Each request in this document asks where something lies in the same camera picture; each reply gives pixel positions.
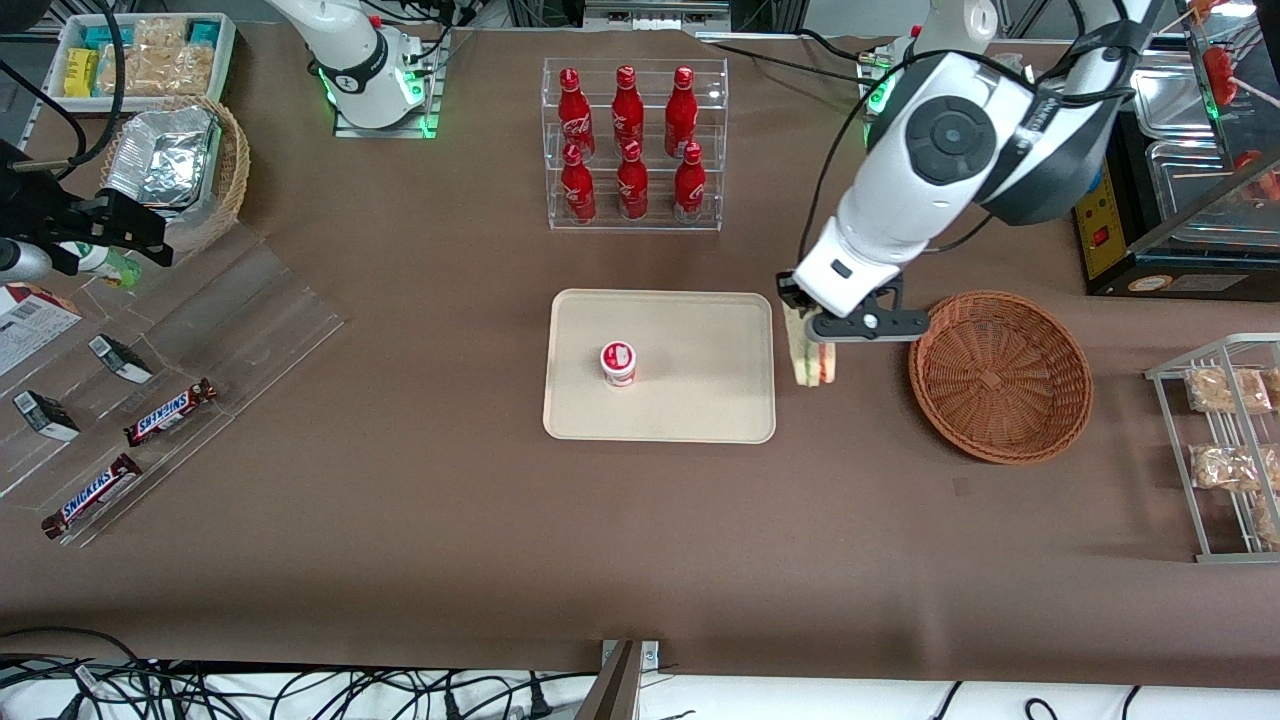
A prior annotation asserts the clear acrylic stepped stand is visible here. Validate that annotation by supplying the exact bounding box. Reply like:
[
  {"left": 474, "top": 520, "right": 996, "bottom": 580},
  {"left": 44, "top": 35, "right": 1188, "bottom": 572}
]
[{"left": 0, "top": 220, "right": 346, "bottom": 549}]

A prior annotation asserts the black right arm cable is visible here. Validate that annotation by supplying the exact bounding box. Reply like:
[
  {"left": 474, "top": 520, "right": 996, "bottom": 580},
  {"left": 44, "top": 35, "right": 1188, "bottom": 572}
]
[{"left": 0, "top": 0, "right": 127, "bottom": 183}]

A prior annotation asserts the snickers chocolate bar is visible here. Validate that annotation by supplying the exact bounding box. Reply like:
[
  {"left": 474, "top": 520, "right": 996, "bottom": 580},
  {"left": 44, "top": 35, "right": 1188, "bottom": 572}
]
[
  {"left": 41, "top": 453, "right": 143, "bottom": 540},
  {"left": 123, "top": 378, "right": 218, "bottom": 447}
]

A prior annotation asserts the brown wicker basket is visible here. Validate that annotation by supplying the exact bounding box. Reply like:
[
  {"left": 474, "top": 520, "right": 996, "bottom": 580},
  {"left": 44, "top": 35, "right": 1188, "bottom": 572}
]
[{"left": 908, "top": 290, "right": 1094, "bottom": 465}]

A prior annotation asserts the red cola bottle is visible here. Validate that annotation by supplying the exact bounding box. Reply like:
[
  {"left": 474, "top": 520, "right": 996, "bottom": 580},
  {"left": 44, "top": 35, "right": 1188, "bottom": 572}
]
[
  {"left": 612, "top": 66, "right": 646, "bottom": 151},
  {"left": 665, "top": 67, "right": 698, "bottom": 159},
  {"left": 617, "top": 140, "right": 649, "bottom": 221},
  {"left": 560, "top": 142, "right": 597, "bottom": 225},
  {"left": 557, "top": 68, "right": 596, "bottom": 161},
  {"left": 673, "top": 142, "right": 707, "bottom": 223}
]

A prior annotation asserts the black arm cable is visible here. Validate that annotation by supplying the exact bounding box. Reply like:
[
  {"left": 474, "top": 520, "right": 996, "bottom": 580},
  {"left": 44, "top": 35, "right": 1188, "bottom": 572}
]
[
  {"left": 0, "top": 0, "right": 127, "bottom": 183},
  {"left": 798, "top": 0, "right": 1153, "bottom": 283}
]

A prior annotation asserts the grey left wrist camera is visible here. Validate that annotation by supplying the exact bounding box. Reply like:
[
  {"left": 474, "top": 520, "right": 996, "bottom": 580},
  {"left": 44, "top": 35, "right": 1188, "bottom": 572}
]
[{"left": 804, "top": 306, "right": 932, "bottom": 344}]

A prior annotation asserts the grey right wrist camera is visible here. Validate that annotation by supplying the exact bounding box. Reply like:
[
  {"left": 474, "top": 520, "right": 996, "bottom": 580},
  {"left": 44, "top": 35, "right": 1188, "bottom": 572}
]
[{"left": 0, "top": 238, "right": 53, "bottom": 285}]

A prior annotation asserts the black food warmer machine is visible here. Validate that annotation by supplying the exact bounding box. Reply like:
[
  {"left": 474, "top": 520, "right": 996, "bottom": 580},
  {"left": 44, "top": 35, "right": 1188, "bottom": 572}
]
[{"left": 1072, "top": 30, "right": 1280, "bottom": 299}]

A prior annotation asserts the metal bracket post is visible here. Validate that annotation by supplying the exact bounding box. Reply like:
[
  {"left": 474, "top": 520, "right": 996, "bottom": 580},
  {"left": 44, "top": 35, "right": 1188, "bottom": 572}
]
[{"left": 575, "top": 640, "right": 661, "bottom": 720}]

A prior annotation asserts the triangle sandwich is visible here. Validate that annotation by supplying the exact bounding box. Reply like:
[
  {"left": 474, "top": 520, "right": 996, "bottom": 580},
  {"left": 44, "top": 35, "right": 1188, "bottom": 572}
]
[{"left": 783, "top": 305, "right": 839, "bottom": 388}]

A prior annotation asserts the printed cardboard box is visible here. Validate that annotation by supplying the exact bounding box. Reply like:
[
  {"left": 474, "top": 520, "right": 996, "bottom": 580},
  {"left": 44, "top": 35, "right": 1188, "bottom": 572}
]
[{"left": 0, "top": 283, "right": 83, "bottom": 377}]

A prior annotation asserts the green white small bottle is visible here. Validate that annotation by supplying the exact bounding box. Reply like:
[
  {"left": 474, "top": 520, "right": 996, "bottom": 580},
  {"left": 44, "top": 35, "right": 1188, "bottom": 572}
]
[{"left": 60, "top": 240, "right": 143, "bottom": 289}]

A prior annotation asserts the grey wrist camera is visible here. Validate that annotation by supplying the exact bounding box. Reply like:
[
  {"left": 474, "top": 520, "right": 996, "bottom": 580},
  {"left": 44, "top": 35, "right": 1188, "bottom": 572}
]
[
  {"left": 804, "top": 306, "right": 932, "bottom": 344},
  {"left": 0, "top": 238, "right": 53, "bottom": 285}
]

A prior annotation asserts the beige plastic tray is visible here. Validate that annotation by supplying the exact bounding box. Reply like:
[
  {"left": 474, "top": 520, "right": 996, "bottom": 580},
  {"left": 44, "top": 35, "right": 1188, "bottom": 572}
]
[{"left": 543, "top": 289, "right": 777, "bottom": 444}]

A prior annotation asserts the tan wicker basket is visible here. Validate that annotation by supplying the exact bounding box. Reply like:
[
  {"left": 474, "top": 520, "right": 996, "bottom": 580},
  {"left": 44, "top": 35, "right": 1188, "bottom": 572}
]
[{"left": 100, "top": 95, "right": 251, "bottom": 256}]

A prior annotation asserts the red sausage on skewer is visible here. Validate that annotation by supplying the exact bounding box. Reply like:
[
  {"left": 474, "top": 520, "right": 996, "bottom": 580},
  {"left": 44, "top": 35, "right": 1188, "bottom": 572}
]
[{"left": 1203, "top": 45, "right": 1239, "bottom": 107}]

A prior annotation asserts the steel pan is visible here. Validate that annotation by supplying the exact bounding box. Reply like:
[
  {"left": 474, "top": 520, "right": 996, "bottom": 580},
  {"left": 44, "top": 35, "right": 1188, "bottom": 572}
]
[
  {"left": 1145, "top": 140, "right": 1280, "bottom": 219},
  {"left": 1130, "top": 48, "right": 1216, "bottom": 141}
]

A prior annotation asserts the black table cable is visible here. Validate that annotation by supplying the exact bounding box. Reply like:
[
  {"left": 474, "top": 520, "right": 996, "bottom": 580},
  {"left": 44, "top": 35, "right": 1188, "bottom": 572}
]
[{"left": 700, "top": 28, "right": 893, "bottom": 89}]

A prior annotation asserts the metal wire rack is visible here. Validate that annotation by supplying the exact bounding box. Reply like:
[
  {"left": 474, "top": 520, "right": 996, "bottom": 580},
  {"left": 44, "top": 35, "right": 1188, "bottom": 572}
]
[{"left": 1145, "top": 335, "right": 1280, "bottom": 564}]

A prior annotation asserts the white plastic bin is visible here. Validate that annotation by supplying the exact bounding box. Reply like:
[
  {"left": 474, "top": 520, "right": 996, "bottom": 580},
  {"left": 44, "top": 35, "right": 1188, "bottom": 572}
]
[{"left": 45, "top": 12, "right": 238, "bottom": 103}]

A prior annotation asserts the small black white box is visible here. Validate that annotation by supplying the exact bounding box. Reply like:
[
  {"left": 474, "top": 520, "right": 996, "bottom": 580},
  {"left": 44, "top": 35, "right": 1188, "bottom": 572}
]
[
  {"left": 12, "top": 390, "right": 81, "bottom": 442},
  {"left": 88, "top": 335, "right": 154, "bottom": 385}
]

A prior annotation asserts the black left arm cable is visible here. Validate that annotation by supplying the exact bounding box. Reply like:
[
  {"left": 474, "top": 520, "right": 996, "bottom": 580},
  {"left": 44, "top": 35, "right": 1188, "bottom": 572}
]
[{"left": 798, "top": 0, "right": 1153, "bottom": 283}]

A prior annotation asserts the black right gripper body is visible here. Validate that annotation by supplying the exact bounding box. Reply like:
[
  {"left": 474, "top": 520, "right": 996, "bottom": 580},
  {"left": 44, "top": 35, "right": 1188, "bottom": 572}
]
[{"left": 0, "top": 140, "right": 103, "bottom": 247}]

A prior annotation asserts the clear acrylic bottle rack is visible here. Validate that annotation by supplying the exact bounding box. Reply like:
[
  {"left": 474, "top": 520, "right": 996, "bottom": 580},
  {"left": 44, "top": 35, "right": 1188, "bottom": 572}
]
[{"left": 542, "top": 57, "right": 729, "bottom": 233}]

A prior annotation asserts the beige cracker bag pile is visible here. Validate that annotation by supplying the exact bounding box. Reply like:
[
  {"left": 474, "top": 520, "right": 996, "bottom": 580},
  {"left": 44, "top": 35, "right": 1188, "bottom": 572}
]
[{"left": 98, "top": 18, "right": 216, "bottom": 97}]

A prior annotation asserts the silver foil tray stack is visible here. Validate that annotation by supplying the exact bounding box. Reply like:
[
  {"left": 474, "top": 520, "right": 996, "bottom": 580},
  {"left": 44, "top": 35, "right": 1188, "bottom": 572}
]
[{"left": 105, "top": 105, "right": 221, "bottom": 211}]

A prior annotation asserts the black cable tangle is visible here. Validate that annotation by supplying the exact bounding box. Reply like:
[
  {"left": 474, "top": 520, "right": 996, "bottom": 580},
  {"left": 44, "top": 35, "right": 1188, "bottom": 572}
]
[{"left": 0, "top": 628, "right": 601, "bottom": 720}]

